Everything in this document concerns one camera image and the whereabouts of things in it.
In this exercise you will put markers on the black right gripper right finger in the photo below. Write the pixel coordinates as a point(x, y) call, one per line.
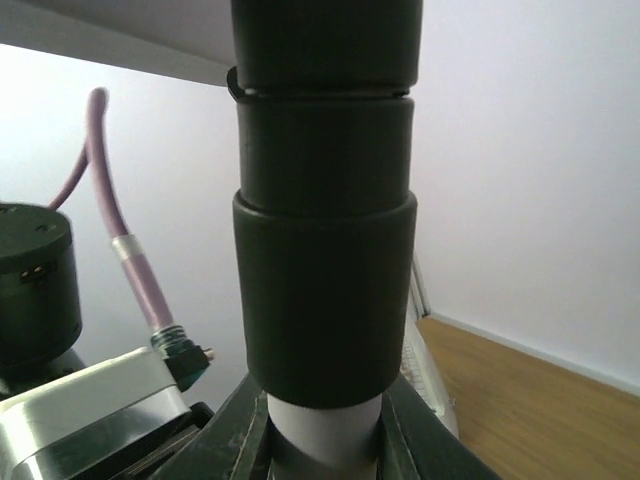
point(414, 444)

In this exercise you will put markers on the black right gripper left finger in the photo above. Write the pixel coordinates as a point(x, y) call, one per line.
point(233, 445)

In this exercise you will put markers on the white metronome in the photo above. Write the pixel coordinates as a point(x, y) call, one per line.
point(418, 365)

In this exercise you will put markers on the white tripod music stand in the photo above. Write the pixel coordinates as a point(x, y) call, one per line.
point(324, 219)

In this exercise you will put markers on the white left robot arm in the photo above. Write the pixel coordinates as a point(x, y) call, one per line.
point(40, 306)

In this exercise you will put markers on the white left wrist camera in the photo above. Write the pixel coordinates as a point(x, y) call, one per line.
point(63, 428)

